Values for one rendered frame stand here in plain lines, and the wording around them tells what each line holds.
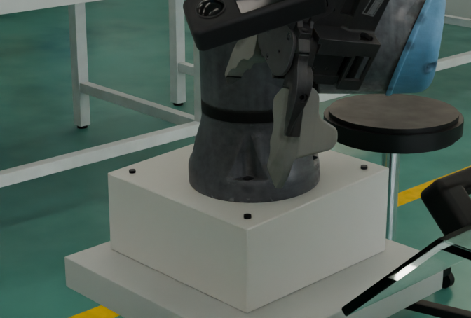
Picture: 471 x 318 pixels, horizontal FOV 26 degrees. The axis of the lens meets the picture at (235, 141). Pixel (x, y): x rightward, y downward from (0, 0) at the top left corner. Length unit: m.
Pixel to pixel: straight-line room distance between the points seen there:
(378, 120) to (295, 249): 1.34
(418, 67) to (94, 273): 0.44
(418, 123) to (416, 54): 1.35
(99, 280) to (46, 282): 1.75
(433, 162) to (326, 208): 2.78
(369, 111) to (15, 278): 1.12
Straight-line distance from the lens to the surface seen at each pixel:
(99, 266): 1.20
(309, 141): 0.89
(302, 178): 1.12
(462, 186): 0.56
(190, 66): 4.47
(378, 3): 0.89
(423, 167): 3.85
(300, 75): 0.86
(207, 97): 1.12
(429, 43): 1.07
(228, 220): 1.07
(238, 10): 0.84
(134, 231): 1.20
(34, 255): 3.11
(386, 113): 2.49
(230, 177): 1.11
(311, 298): 1.12
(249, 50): 0.94
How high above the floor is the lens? 1.25
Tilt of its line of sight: 18 degrees down
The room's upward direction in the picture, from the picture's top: straight up
